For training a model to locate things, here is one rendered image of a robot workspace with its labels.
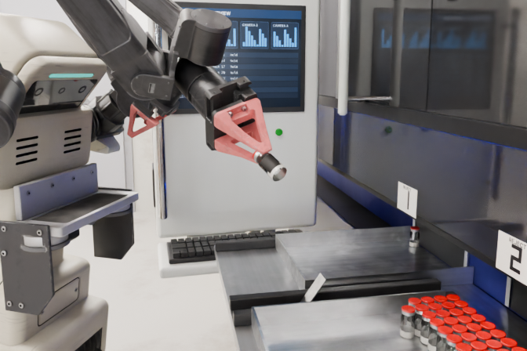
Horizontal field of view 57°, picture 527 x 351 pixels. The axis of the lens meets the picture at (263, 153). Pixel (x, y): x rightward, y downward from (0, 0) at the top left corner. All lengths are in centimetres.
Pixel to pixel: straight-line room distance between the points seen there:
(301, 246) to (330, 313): 34
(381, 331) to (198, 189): 78
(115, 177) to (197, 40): 401
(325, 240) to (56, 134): 64
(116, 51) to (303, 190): 97
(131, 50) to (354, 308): 54
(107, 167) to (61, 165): 362
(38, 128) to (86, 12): 35
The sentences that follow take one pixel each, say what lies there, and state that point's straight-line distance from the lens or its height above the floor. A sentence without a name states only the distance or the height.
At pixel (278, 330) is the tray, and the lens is 83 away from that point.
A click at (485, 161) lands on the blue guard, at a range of 85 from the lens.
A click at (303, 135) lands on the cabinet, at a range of 149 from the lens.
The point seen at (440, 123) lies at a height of 120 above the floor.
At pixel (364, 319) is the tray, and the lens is 87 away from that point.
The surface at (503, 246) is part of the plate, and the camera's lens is 83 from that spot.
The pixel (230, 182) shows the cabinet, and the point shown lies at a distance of 146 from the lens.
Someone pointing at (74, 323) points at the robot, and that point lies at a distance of 108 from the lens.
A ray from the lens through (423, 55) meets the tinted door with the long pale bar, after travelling 104.
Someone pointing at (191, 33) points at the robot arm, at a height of 134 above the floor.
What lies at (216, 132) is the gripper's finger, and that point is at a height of 121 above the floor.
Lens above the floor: 129
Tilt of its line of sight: 10 degrees down
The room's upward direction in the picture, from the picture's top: straight up
